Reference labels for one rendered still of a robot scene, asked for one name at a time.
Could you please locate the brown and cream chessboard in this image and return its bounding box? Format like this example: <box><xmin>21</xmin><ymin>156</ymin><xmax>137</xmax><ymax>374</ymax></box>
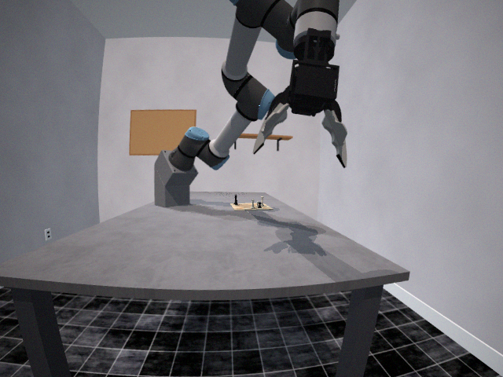
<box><xmin>230</xmin><ymin>203</ymin><xmax>273</xmax><ymax>210</ymax></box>

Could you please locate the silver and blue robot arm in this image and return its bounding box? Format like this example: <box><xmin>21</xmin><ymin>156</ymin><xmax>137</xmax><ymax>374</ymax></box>
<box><xmin>168</xmin><ymin>0</ymin><xmax>340</xmax><ymax>171</ymax></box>

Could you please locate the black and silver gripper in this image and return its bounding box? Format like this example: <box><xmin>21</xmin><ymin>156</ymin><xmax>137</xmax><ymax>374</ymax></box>
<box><xmin>253</xmin><ymin>28</ymin><xmax>347</xmax><ymax>168</ymax></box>

